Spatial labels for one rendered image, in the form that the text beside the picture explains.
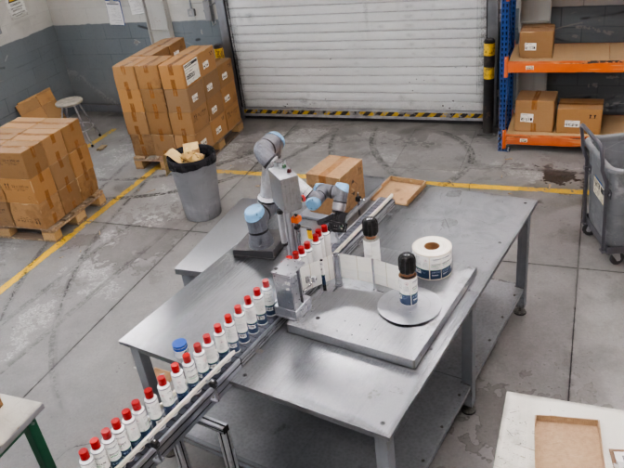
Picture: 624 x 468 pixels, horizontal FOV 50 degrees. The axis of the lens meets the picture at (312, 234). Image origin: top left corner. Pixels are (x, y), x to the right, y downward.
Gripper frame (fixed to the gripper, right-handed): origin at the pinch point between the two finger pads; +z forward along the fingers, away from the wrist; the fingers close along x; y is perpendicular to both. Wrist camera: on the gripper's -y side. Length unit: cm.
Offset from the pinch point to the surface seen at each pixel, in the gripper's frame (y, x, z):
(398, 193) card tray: 1, 81, -35
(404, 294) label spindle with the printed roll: 60, -30, 13
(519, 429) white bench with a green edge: 128, -59, 49
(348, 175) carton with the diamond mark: -16, 40, -41
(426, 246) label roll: 55, 2, -10
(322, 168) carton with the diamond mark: -33, 37, -43
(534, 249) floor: 67, 204, -10
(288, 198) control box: -2, -46, -23
